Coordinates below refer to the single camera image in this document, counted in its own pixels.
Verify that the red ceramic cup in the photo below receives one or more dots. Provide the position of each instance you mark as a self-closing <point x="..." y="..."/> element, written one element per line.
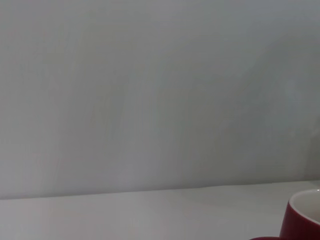
<point x="292" y="222"/>

